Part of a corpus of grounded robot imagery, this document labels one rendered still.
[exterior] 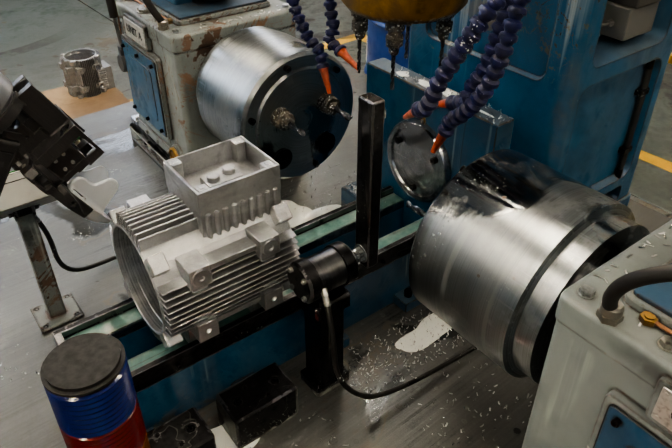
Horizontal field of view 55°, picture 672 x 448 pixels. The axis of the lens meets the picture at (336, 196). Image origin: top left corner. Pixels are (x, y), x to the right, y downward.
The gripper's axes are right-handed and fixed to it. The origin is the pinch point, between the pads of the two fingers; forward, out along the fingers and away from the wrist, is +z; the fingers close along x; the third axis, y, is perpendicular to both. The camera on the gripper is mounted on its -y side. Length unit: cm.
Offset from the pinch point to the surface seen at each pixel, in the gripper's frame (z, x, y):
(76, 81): 104, 248, 11
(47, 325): 20.2, 16.9, -21.2
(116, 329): 13.7, -2.8, -10.1
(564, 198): 14, -40, 40
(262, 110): 17.4, 14.7, 29.4
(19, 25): 131, 427, 10
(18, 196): -0.8, 16.4, -6.8
